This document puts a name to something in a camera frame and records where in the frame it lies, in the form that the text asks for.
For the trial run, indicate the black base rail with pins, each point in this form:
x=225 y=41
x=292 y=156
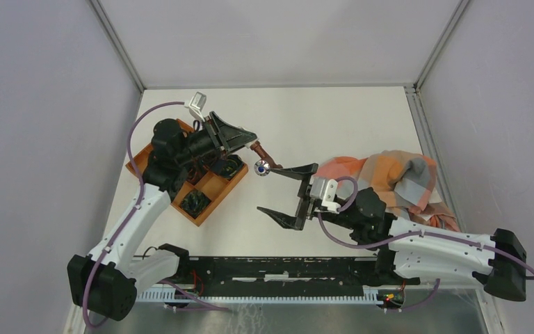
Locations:
x=284 y=276

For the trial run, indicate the aluminium frame rail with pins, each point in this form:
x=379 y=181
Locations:
x=385 y=309

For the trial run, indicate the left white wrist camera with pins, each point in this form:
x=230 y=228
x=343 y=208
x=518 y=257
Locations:
x=195 y=106

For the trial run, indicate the brown water faucet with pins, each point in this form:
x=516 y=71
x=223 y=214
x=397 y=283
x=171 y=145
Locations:
x=263 y=159

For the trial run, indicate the orange grey checkered cloth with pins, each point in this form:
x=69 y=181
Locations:
x=405 y=181

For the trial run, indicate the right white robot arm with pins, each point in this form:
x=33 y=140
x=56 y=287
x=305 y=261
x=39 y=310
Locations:
x=407 y=250

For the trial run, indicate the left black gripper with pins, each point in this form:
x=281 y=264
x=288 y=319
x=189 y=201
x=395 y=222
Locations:
x=224 y=136

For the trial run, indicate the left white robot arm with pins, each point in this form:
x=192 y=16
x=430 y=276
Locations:
x=107 y=281

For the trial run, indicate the orange compartment tray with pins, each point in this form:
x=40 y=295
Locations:
x=208 y=184

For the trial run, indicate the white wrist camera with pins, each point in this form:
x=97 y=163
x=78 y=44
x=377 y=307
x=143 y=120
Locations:
x=322 y=194
x=195 y=106

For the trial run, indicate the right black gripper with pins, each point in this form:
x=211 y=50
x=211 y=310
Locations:
x=306 y=204

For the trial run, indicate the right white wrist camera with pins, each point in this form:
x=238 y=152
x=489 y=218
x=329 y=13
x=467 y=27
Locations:
x=322 y=194

